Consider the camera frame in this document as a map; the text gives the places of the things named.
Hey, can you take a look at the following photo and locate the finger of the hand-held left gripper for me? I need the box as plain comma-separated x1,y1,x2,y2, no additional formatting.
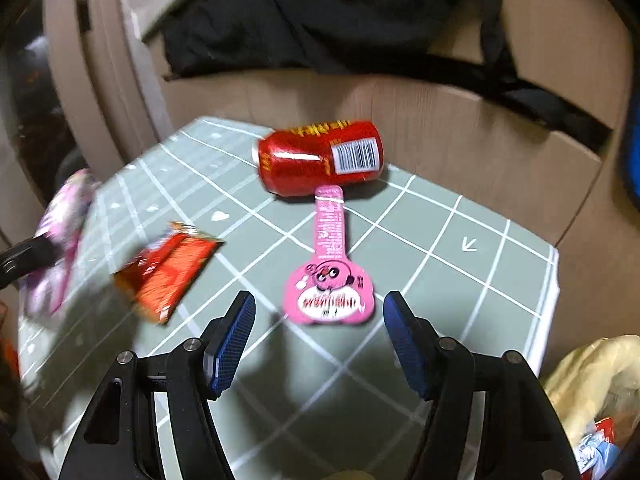
0,236,57,288

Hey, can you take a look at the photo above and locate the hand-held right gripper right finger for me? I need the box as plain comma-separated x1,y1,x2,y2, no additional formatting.
382,290,584,480

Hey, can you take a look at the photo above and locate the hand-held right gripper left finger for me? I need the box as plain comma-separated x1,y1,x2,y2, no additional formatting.
59,290,257,480

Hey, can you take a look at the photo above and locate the pink white packet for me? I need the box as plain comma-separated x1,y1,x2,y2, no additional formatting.
20,168,97,317

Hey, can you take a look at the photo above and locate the pink lollipop-shaped wrapper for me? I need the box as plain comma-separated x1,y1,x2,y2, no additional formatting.
284,184,376,326

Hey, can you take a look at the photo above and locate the trash bin with yellow bag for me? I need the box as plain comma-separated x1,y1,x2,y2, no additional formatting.
542,334,640,480

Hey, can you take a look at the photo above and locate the green grid tablecloth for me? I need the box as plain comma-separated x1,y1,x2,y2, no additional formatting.
15,116,561,480

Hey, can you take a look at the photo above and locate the red snack packet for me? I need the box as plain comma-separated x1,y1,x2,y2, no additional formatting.
113,220,224,326

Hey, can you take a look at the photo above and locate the red drink can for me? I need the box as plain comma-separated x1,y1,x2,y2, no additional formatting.
257,119,385,197

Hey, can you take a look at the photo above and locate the brown cardboard panel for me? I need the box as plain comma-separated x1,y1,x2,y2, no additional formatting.
147,0,633,361

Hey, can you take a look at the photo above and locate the blue towel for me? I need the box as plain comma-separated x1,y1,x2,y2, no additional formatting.
617,102,640,213

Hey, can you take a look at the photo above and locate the black bag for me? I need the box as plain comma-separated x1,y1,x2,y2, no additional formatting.
161,0,617,155

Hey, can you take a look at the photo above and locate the beige wooden frame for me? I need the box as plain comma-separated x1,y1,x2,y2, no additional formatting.
42,0,177,173

